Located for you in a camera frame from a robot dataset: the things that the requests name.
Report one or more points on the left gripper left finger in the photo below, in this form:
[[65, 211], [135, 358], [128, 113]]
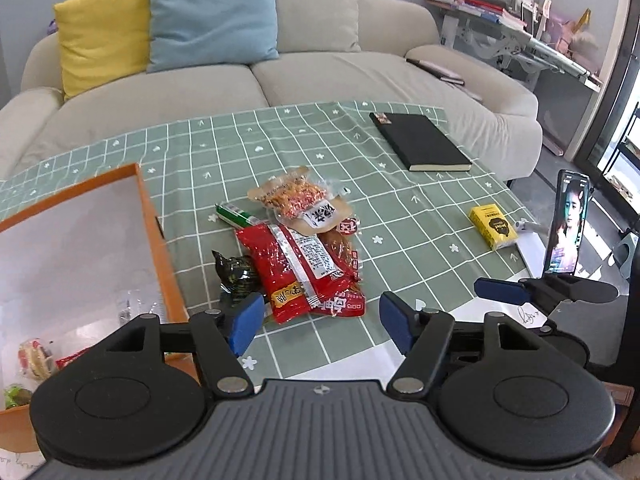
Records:
[[220, 336]]

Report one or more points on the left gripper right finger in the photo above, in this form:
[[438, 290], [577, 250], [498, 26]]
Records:
[[421, 337]]

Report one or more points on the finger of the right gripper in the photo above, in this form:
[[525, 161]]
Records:
[[582, 289], [505, 292]]

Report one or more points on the large red snack bag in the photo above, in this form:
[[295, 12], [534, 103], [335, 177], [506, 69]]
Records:
[[299, 276]]

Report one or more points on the orange spicy snack packet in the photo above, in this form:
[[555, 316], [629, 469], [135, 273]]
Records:
[[302, 202]]

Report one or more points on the dark green seaweed packet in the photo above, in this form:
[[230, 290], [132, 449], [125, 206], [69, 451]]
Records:
[[238, 278]]

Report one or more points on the yellow tissue pack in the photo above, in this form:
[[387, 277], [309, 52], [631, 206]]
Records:
[[493, 226]]

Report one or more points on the green grid tablecloth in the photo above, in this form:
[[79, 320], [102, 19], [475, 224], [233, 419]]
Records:
[[415, 237]]

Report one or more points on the smartphone on stand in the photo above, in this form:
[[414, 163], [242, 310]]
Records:
[[572, 196]]

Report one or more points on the green white candy pack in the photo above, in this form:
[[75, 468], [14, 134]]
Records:
[[236, 217]]

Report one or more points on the small red snack packets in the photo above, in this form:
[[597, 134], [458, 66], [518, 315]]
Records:
[[339, 242]]

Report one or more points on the orange cardboard box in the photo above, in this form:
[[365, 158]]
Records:
[[75, 267]]

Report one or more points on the black notebook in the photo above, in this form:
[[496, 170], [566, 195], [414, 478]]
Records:
[[419, 144]]

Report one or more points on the dark tablet on sofa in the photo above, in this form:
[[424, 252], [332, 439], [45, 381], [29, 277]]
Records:
[[437, 71]]

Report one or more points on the beige fabric sofa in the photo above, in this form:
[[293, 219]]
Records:
[[492, 116]]

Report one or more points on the white study desk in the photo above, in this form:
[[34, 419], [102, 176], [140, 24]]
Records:
[[526, 32]]

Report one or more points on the light blue cushion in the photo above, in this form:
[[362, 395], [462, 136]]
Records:
[[187, 33]]

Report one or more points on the yellow cushion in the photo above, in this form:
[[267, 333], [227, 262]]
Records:
[[100, 41]]

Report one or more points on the beige back cushion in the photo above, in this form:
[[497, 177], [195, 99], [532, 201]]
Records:
[[318, 26]]

